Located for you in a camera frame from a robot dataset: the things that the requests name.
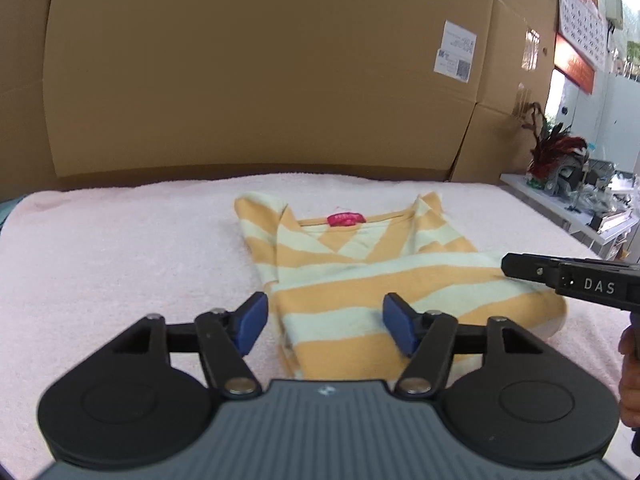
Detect green potted plant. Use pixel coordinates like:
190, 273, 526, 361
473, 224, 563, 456
617, 40, 640, 78

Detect red wall calendar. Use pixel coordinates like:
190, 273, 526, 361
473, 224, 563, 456
554, 0, 607, 95

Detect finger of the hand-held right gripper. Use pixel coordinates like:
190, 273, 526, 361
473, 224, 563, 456
501, 253, 606, 286

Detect red leafed plant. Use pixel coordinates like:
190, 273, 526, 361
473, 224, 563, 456
520, 101, 590, 181

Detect clear plastic bags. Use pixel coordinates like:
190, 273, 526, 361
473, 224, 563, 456
582, 170, 640, 211

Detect orange white striped garment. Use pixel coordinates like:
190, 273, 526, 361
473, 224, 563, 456
234, 191, 568, 380

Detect pink fleece blanket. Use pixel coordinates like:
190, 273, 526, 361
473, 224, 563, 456
0, 172, 631, 476

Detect taped cardboard box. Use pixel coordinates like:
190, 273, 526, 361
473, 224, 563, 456
475, 0, 560, 121

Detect white wall box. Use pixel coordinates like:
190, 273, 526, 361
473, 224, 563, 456
604, 0, 626, 31

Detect white table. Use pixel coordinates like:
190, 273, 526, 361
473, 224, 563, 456
500, 172, 640, 251

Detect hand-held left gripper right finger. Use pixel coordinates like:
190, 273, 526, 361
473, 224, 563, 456
382, 292, 548, 401

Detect plain cardboard box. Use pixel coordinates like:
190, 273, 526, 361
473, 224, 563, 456
450, 102, 543, 186

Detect cardboard box with small label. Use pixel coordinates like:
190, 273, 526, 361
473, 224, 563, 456
0, 0, 61, 203

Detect large labelled cardboard box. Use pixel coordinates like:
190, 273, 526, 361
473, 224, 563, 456
42, 0, 497, 192

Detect person's right hand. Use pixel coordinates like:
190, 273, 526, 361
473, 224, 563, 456
618, 325, 640, 430

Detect white shipping label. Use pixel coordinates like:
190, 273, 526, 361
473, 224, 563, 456
434, 20, 477, 82

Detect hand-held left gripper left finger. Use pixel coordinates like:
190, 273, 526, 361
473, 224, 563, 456
107, 291, 269, 401

